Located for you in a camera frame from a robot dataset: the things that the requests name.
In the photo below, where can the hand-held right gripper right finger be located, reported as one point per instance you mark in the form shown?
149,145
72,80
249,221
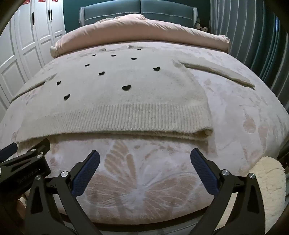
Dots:
204,171

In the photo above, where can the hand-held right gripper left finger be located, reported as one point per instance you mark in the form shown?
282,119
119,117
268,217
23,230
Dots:
85,174

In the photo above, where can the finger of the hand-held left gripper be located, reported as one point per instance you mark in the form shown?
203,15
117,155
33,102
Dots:
9,150
39,146

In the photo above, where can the cream sweater with black hearts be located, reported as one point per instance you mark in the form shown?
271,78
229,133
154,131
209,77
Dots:
135,95

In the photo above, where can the pink butterfly print blanket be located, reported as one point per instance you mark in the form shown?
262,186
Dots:
158,180

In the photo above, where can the cream fluffy cloth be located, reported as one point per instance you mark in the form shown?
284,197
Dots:
268,180

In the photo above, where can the white panelled wardrobe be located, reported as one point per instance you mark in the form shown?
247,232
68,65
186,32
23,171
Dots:
22,45

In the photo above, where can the small plush toys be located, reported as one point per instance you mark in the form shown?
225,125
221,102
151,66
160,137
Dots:
204,29

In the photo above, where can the grey pleated curtain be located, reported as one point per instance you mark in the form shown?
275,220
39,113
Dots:
243,34

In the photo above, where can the pink duvet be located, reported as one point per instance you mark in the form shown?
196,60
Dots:
135,31

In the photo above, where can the teal padded headboard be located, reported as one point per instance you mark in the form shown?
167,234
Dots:
158,9

